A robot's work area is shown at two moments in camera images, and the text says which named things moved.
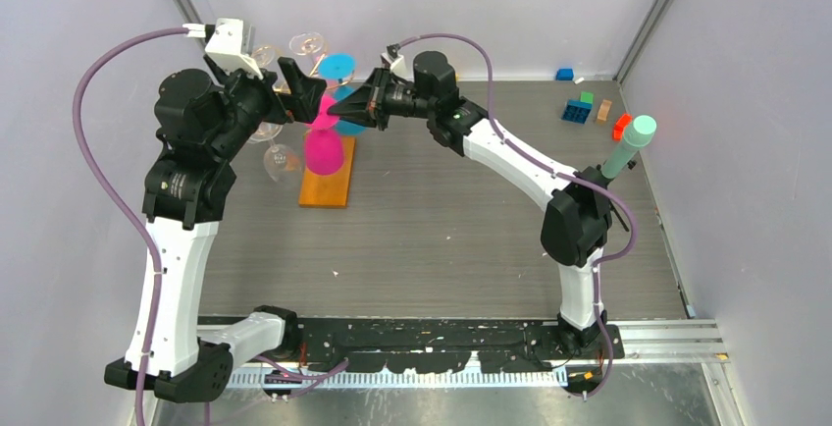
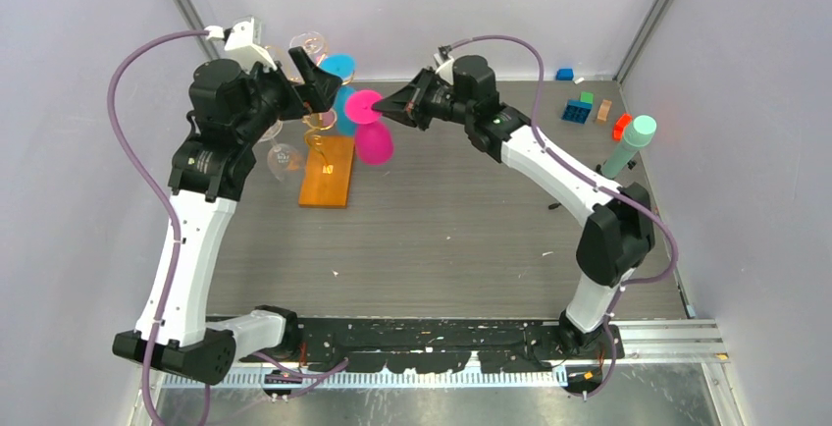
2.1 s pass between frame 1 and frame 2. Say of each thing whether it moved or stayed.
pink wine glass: moved
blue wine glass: stayed
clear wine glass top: stayed
